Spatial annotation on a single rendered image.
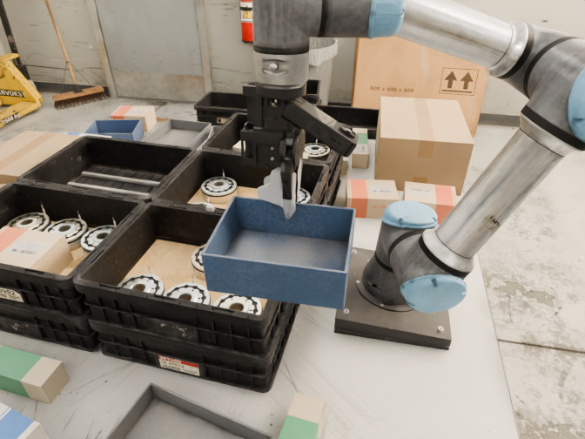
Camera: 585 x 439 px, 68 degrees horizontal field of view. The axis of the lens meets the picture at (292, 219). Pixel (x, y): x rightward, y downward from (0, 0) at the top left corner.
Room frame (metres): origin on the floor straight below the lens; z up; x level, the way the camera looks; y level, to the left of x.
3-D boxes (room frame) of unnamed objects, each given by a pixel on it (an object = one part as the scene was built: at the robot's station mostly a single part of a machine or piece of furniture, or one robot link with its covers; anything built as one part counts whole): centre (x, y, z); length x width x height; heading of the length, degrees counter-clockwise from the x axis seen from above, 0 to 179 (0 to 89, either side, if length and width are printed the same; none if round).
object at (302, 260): (0.51, 0.01, 1.10); 0.20 x 0.15 x 0.07; 79
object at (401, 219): (0.80, -0.26, 0.91); 0.13 x 0.12 x 0.14; 6
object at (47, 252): (0.76, 0.62, 0.87); 0.16 x 0.12 x 0.07; 78
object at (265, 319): (0.71, 0.20, 0.92); 0.40 x 0.30 x 0.02; 75
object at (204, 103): (2.83, 0.42, 0.31); 0.40 x 0.30 x 0.34; 79
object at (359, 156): (1.62, -0.27, 0.73); 0.24 x 0.06 x 0.06; 173
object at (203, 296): (0.64, 0.22, 0.86); 0.10 x 0.10 x 0.01
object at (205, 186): (1.10, 0.21, 0.86); 0.10 x 0.10 x 0.01
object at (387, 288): (0.81, -0.25, 0.80); 0.15 x 0.15 x 0.10
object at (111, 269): (0.71, 0.20, 0.87); 0.40 x 0.30 x 0.11; 75
